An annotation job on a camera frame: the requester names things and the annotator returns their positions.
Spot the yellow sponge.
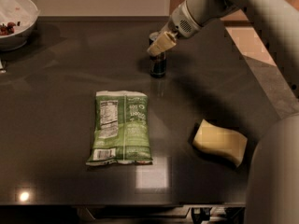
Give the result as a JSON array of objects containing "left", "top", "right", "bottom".
[{"left": 192, "top": 119, "right": 248, "bottom": 167}]

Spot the redbull can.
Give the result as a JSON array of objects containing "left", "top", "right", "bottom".
[{"left": 149, "top": 31, "right": 167, "bottom": 78}]

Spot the white bowl with food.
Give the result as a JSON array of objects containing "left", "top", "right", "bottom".
[{"left": 0, "top": 0, "right": 40, "bottom": 51}]

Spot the green snack bag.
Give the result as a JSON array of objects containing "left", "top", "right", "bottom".
[{"left": 86, "top": 91, "right": 152, "bottom": 166}]

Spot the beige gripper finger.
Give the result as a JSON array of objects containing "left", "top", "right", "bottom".
[{"left": 147, "top": 31, "right": 177, "bottom": 57}]

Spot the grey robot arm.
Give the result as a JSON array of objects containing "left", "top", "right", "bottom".
[{"left": 148, "top": 0, "right": 299, "bottom": 224}]

